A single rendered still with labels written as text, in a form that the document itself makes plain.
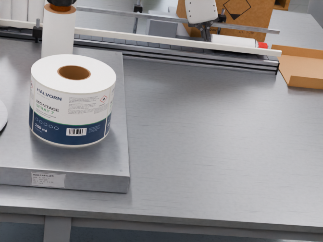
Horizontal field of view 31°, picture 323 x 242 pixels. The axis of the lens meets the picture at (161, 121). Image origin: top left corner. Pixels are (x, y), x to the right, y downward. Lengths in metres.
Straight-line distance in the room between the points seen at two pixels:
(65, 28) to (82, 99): 0.36
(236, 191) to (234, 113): 0.39
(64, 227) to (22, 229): 0.79
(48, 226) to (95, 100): 0.30
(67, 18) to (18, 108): 0.29
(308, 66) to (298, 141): 0.56
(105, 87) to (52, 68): 0.14
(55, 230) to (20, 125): 0.28
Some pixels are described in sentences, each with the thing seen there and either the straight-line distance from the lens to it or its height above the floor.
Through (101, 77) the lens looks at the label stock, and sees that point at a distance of 1.40.
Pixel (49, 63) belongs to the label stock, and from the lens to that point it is 1.44.
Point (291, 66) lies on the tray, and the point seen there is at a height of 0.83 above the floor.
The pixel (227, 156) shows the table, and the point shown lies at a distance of 1.55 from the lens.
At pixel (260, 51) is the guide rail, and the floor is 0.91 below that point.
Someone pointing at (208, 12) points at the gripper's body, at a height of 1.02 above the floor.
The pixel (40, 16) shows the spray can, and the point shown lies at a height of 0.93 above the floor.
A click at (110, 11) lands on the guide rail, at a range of 1.99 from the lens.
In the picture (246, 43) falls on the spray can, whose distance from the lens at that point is 2.04.
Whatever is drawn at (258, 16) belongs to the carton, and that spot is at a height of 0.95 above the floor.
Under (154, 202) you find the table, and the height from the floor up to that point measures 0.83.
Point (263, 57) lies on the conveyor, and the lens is 2.07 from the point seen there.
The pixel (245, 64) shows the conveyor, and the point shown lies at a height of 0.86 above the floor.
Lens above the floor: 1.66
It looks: 30 degrees down
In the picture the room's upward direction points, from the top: 10 degrees clockwise
